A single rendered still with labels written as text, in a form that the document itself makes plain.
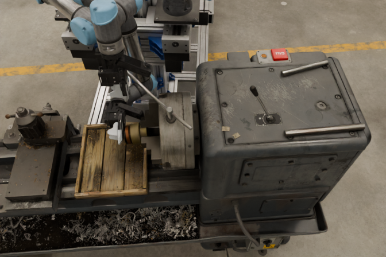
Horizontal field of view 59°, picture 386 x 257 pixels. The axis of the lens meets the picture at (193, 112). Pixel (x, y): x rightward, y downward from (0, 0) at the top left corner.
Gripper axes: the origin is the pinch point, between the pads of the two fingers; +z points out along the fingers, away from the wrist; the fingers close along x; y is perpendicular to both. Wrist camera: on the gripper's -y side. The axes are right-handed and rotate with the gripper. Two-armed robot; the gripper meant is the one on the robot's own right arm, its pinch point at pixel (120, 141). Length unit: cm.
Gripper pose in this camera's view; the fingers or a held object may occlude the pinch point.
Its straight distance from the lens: 141.8
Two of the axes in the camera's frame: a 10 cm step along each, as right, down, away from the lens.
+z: 0.7, 8.1, -5.9
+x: 0.0, -5.9, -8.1
